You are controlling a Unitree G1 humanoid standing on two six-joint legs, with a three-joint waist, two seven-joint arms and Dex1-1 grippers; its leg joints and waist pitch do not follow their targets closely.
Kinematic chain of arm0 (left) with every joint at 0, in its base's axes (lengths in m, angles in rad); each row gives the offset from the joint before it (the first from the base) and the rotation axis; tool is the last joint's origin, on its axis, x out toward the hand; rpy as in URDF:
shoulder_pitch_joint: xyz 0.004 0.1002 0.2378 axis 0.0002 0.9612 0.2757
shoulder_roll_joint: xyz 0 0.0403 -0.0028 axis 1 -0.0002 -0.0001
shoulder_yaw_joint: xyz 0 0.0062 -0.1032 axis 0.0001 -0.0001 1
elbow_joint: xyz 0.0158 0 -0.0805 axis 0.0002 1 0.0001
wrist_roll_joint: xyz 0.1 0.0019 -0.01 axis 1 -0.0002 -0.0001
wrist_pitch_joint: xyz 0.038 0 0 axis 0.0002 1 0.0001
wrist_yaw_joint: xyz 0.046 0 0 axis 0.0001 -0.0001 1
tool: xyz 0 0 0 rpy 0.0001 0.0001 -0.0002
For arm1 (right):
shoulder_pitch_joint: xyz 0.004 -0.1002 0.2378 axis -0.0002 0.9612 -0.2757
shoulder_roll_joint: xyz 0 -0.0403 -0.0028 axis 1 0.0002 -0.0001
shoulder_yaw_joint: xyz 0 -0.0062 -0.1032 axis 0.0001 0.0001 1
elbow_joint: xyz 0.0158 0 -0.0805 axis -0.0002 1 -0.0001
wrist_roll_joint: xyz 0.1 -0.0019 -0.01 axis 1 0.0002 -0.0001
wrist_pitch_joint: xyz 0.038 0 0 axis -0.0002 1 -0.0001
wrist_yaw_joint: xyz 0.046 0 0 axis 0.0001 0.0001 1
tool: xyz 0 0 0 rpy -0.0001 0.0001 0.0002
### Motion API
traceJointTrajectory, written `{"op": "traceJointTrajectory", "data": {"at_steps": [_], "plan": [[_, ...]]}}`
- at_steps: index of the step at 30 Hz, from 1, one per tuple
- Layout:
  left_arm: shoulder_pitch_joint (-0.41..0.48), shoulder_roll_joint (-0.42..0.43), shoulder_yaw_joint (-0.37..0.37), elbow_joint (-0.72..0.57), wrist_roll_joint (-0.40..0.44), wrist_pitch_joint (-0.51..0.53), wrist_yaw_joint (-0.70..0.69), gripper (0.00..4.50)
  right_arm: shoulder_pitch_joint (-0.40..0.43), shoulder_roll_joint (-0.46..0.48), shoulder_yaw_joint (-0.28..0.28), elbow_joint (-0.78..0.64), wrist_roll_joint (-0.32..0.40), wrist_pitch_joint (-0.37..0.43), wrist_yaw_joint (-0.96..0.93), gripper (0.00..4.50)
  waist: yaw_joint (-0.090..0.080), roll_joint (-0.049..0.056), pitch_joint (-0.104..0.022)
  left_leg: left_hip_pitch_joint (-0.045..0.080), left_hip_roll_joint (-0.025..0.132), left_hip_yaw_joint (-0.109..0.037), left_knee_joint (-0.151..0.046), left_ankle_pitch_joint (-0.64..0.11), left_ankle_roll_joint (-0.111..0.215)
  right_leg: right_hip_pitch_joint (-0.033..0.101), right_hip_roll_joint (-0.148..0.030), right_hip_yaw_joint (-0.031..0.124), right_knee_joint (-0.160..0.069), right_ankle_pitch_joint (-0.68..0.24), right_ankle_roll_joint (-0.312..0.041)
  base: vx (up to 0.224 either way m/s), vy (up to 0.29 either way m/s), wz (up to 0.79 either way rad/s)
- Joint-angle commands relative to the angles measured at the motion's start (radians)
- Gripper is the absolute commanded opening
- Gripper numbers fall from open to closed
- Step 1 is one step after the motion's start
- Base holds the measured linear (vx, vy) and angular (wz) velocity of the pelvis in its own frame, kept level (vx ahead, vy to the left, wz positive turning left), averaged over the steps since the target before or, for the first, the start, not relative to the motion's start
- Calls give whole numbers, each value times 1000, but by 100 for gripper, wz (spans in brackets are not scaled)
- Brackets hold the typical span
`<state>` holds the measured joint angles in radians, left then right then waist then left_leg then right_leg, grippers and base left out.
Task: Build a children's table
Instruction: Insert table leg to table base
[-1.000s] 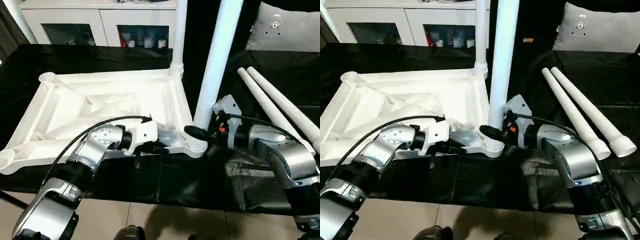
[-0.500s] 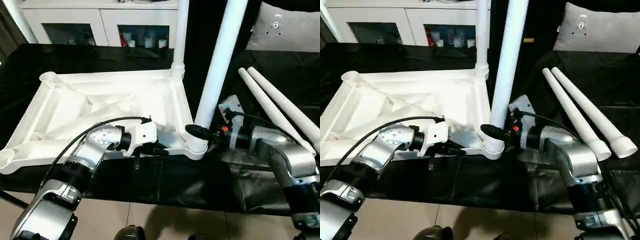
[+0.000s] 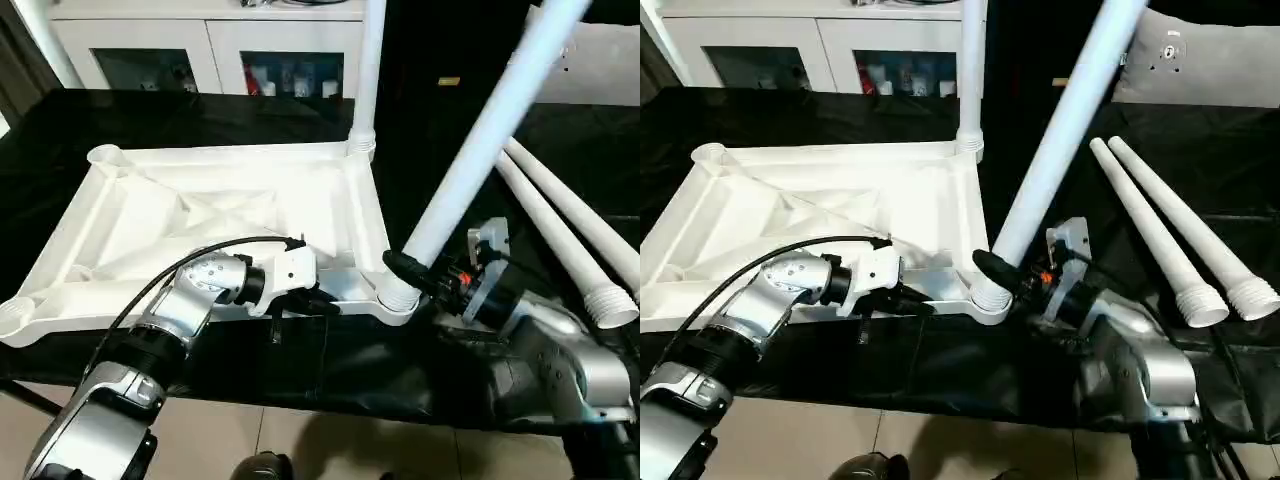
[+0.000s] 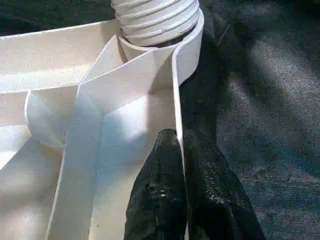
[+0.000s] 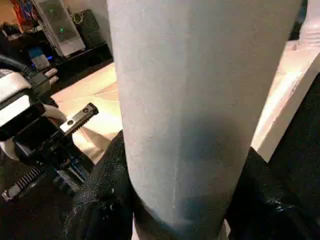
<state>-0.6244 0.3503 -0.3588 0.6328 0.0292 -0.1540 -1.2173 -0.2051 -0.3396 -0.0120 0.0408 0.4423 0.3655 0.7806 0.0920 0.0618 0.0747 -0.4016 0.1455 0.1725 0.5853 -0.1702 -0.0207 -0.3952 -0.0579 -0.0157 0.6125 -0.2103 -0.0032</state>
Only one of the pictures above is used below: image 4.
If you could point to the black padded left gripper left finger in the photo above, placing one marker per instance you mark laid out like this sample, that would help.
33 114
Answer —
157 195

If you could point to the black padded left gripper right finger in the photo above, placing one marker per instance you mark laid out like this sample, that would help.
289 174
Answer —
215 200

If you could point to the white plastic table top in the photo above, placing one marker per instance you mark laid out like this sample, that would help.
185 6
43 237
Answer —
100 150

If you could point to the white plastic table leg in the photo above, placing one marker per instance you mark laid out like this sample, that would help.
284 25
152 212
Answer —
155 20

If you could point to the black work mat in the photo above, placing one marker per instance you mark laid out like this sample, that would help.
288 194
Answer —
270 100

